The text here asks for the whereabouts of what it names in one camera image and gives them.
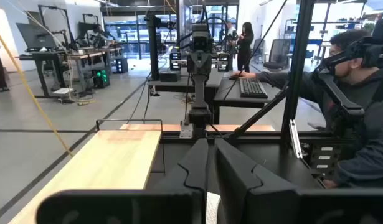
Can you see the black monitor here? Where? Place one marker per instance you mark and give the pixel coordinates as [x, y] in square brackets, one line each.
[35, 35]

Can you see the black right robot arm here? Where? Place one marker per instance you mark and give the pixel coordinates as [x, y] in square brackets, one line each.
[200, 93]

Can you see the person's hand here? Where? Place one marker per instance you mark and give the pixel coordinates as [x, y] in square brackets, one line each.
[241, 74]

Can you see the black aluminium rig frame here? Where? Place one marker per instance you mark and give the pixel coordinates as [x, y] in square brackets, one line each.
[298, 62]

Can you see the black desk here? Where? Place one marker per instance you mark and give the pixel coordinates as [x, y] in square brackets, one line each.
[228, 99]

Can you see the black keyboard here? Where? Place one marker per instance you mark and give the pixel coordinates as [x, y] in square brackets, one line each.
[253, 88]

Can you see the wooden shelf with black frame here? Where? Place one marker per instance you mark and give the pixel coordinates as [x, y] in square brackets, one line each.
[110, 161]

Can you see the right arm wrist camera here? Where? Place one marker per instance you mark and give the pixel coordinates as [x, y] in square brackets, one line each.
[201, 40]

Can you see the wooden top desk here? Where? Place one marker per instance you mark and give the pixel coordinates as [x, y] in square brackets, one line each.
[85, 56]

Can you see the computer tower with green lights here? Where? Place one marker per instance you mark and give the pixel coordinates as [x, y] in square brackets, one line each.
[101, 78]

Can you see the silver metal bar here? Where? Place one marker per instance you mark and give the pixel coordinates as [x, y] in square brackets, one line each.
[295, 140]

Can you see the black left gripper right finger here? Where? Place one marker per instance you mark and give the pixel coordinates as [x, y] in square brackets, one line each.
[234, 174]

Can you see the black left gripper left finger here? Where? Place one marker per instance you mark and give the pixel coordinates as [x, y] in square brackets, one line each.
[191, 174]

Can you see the grey office chair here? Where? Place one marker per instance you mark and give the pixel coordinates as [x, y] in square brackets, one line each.
[277, 53]

